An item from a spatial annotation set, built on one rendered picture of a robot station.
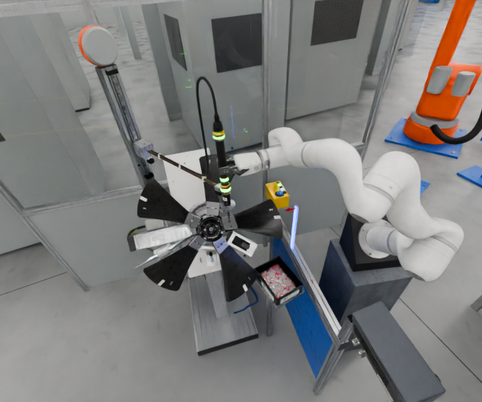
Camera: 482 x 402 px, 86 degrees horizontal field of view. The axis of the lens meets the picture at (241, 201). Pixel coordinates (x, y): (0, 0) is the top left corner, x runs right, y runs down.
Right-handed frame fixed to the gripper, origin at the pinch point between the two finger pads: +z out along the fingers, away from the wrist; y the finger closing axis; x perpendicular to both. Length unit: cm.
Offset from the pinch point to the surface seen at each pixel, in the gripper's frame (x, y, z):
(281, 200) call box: -45, 21, -36
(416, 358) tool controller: -25, -75, -37
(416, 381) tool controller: -26, -79, -34
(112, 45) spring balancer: 37, 59, 35
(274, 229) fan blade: -35.8, -7.5, -20.2
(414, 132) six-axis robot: -132, 193, -319
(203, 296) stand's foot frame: -143, 30, 24
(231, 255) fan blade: -44.5, -10.0, 2.7
